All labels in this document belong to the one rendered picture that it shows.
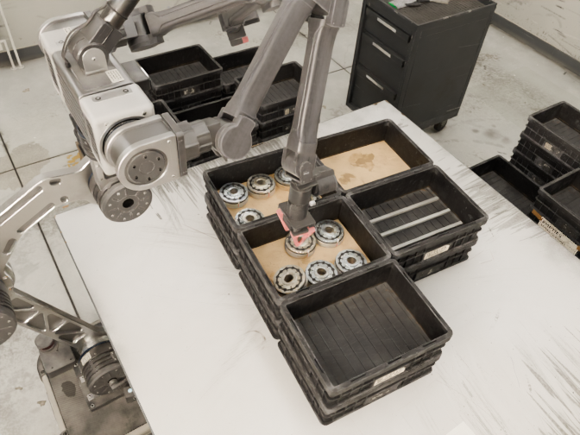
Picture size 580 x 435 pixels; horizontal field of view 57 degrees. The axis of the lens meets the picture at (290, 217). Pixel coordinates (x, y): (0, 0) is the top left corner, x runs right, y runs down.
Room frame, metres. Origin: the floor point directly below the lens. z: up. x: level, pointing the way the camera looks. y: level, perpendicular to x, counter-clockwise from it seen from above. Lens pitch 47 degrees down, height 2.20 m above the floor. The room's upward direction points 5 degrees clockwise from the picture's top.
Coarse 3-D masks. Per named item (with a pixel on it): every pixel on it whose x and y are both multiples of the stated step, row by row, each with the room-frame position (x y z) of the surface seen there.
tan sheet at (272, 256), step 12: (276, 240) 1.17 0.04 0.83; (348, 240) 1.20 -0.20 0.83; (264, 252) 1.11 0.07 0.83; (276, 252) 1.12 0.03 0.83; (324, 252) 1.14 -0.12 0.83; (336, 252) 1.14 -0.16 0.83; (264, 264) 1.06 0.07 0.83; (276, 264) 1.07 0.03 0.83; (288, 264) 1.07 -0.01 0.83; (300, 264) 1.08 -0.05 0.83
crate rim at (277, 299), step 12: (324, 204) 1.26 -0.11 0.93; (348, 204) 1.27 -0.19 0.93; (360, 216) 1.22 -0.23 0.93; (252, 228) 1.12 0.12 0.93; (240, 240) 1.08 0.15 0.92; (252, 252) 1.03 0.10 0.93; (384, 252) 1.08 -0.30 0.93; (372, 264) 1.02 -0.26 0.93; (264, 276) 0.94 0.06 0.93; (336, 276) 0.97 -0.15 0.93; (312, 288) 0.91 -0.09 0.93; (276, 300) 0.86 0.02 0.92
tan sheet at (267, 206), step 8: (272, 176) 1.48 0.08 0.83; (280, 192) 1.40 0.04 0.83; (288, 192) 1.40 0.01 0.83; (248, 200) 1.34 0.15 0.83; (256, 200) 1.35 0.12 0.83; (264, 200) 1.35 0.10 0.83; (272, 200) 1.35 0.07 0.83; (280, 200) 1.36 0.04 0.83; (240, 208) 1.30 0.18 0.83; (256, 208) 1.31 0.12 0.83; (264, 208) 1.31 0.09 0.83; (272, 208) 1.31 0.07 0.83; (232, 216) 1.26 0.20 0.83; (264, 216) 1.27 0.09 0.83
